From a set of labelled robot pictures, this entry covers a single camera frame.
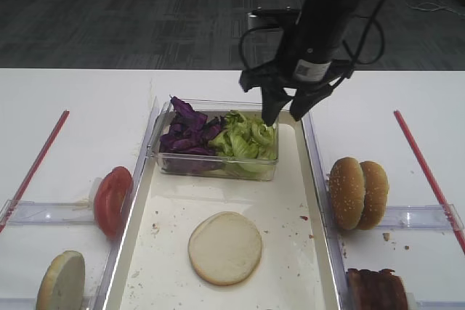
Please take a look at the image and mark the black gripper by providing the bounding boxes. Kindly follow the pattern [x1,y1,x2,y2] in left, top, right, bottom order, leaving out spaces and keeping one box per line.
[239,59,355,125]

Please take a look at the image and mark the green lettuce leaves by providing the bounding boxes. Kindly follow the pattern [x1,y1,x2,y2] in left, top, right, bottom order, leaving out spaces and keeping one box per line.
[208,110,278,179]

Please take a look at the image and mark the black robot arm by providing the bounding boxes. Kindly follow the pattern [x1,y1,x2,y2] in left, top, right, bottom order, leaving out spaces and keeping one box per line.
[239,0,362,126]

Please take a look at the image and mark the red tomato slice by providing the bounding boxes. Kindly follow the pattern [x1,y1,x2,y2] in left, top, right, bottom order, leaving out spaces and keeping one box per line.
[94,166,133,240]

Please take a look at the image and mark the stack of meat patties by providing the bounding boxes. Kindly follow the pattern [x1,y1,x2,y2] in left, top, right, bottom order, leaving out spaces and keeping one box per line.
[346,269,408,310]

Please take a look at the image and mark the sesame bun top front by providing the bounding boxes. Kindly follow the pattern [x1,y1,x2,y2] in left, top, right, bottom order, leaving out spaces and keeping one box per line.
[328,157,365,230]

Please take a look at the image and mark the sesame bun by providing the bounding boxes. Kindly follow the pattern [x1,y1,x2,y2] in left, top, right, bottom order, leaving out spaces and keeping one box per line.
[357,160,389,230]
[328,157,365,230]

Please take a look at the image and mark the clear plastic salad box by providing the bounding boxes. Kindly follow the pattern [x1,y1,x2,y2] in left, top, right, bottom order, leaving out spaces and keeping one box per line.
[149,97,278,181]

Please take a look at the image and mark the purple cabbage leaves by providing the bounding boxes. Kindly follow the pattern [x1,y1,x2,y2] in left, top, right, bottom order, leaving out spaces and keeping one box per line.
[159,97,225,174]

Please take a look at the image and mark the right red straw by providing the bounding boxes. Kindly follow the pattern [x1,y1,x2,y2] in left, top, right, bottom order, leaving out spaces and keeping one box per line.
[393,110,464,251]

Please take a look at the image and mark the red straw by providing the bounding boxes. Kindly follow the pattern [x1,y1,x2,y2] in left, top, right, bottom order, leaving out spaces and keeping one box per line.
[0,110,70,232]
[393,110,464,251]

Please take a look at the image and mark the sesame bun top rear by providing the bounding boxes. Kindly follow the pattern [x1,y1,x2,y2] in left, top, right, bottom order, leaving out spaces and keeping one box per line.
[357,160,389,230]

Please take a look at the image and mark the white metal tray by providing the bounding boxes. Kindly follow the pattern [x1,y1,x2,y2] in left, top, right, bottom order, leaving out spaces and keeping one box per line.
[105,112,339,309]

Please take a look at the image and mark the bun bottom on tray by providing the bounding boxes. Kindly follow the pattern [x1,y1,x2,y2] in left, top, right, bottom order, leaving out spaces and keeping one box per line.
[187,211,263,286]

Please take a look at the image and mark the left red straw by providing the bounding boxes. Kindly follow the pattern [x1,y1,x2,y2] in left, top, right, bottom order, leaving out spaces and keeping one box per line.
[0,110,70,232]

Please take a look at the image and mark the upright bun half slice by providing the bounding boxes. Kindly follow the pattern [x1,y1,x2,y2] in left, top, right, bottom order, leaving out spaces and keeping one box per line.
[35,250,85,310]

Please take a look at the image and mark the right long clear rail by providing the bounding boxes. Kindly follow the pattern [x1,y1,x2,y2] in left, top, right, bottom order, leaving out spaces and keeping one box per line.
[302,113,353,309]

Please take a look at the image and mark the long clear rail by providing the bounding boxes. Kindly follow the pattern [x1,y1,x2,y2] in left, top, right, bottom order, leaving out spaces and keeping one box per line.
[302,113,353,309]
[86,97,160,309]

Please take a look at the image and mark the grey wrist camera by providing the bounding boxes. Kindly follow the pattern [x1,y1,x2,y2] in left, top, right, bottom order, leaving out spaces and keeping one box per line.
[247,7,300,30]

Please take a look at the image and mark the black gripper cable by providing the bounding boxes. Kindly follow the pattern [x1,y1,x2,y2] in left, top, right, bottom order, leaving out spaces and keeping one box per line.
[238,0,450,71]

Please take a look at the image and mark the clear sesame bun holder rail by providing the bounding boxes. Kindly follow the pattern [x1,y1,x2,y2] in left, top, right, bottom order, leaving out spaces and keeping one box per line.
[376,205,464,232]

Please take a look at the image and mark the left long clear rail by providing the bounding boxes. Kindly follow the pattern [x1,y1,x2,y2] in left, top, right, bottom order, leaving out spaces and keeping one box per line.
[86,97,160,309]

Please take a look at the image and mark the clear patty holder rail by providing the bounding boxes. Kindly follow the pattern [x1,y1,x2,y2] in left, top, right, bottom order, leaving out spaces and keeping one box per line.
[406,293,465,310]

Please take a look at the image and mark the clear tomato holder rail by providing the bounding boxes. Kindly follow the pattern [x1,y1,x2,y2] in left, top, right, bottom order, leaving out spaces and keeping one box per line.
[1,200,94,226]

